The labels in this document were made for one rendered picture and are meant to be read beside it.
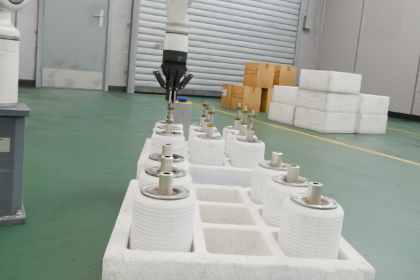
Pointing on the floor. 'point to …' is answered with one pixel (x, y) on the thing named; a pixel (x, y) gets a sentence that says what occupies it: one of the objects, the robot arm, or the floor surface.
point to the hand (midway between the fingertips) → (171, 96)
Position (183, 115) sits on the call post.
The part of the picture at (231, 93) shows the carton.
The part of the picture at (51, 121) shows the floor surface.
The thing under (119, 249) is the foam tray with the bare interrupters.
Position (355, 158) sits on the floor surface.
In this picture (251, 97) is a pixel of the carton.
